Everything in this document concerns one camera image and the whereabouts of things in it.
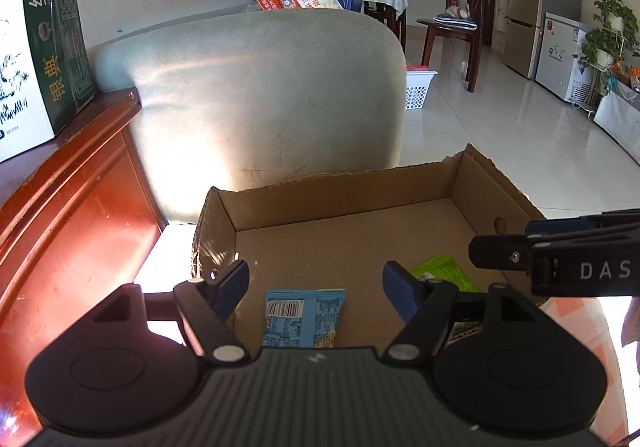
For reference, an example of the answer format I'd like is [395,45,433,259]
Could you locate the cardboard box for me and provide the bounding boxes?
[191,143,548,353]

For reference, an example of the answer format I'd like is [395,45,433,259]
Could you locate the white chest freezer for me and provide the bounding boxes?
[535,12,591,102]

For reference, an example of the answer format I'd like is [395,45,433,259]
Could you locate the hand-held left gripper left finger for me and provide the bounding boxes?
[90,260,250,364]

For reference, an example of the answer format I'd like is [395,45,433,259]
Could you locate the grey sofa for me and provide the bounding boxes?
[89,8,407,225]

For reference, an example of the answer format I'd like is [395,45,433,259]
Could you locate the silver refrigerator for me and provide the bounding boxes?
[502,0,583,80]

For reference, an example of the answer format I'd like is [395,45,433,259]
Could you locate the white cloth cover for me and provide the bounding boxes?
[594,77,640,150]

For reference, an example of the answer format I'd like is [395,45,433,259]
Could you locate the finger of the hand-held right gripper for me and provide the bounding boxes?
[525,209,640,235]
[469,234,538,273]

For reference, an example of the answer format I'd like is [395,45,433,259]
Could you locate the light blue snack packet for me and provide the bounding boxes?
[262,288,347,350]

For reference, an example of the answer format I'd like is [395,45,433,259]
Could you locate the pink checked tablecloth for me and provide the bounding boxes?
[540,297,632,447]

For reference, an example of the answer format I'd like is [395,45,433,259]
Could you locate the white plant stand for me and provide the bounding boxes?
[575,42,632,124]

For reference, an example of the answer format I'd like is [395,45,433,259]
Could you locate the white plastic basket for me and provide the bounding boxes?
[404,64,438,111]

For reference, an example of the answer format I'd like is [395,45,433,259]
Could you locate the green snack packet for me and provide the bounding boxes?
[410,254,483,345]

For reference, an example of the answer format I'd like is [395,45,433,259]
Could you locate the green and white milk carton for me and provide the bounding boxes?
[0,0,98,162]

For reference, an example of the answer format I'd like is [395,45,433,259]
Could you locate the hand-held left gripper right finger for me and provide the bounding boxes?
[382,261,538,362]

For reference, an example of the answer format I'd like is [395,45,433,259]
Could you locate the dark wooden chair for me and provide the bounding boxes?
[416,0,493,92]

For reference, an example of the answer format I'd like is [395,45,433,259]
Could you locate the folded clothes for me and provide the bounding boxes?
[434,6,478,25]

